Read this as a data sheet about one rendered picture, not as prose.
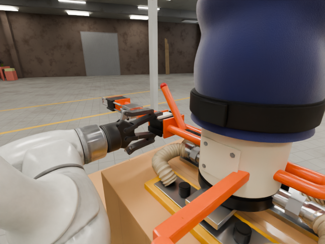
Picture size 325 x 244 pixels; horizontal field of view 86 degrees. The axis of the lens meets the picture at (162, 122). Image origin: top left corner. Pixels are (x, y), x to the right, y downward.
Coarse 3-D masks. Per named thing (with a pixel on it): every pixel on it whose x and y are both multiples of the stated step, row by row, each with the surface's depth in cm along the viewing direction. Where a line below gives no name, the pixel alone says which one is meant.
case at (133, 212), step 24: (120, 168) 55; (144, 168) 55; (192, 168) 54; (120, 192) 45; (144, 192) 45; (120, 216) 46; (144, 216) 38; (168, 216) 38; (264, 216) 38; (120, 240) 52; (144, 240) 36; (192, 240) 33; (288, 240) 33; (312, 240) 33
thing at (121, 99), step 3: (114, 96) 84; (117, 96) 84; (120, 96) 84; (114, 99) 78; (117, 99) 78; (120, 99) 78; (123, 99) 79; (126, 99) 80; (129, 99) 81; (117, 102) 77; (120, 102) 78; (123, 102) 79; (129, 102) 81; (117, 108) 78
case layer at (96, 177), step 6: (168, 144) 156; (156, 150) 146; (138, 156) 137; (120, 162) 129; (90, 174) 116; (96, 174) 116; (96, 180) 110; (96, 186) 105; (102, 186) 105; (102, 192) 100; (102, 198) 96
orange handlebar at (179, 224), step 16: (176, 128) 49; (192, 128) 50; (240, 176) 29; (288, 176) 29; (304, 176) 30; (320, 176) 29; (208, 192) 26; (224, 192) 26; (304, 192) 28; (320, 192) 26; (192, 208) 23; (208, 208) 23; (160, 224) 21; (176, 224) 21; (192, 224) 22; (160, 240) 19; (176, 240) 20
